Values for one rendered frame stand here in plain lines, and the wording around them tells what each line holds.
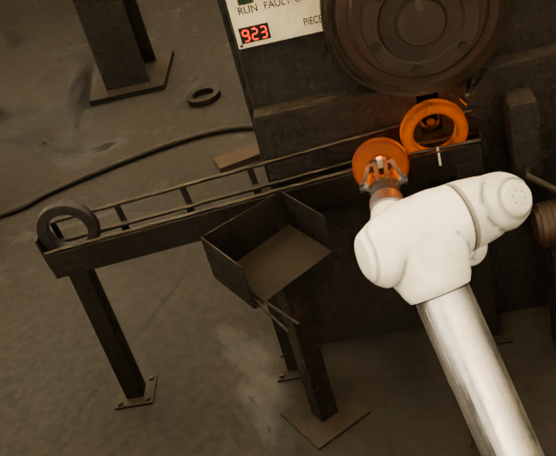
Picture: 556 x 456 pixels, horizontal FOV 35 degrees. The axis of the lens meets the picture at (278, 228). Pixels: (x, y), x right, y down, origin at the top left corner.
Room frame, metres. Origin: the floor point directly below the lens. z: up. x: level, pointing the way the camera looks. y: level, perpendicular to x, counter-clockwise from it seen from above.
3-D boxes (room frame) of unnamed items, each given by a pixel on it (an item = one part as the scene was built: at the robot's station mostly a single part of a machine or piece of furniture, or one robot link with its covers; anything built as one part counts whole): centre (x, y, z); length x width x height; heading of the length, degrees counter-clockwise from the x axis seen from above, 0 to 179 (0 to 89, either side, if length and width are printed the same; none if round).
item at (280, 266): (1.87, 0.04, 0.36); 0.26 x 0.20 x 0.72; 116
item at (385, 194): (1.82, -0.28, 0.71); 0.09 x 0.06 x 0.09; 81
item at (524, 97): (2.02, -0.72, 0.68); 0.11 x 0.08 x 0.24; 171
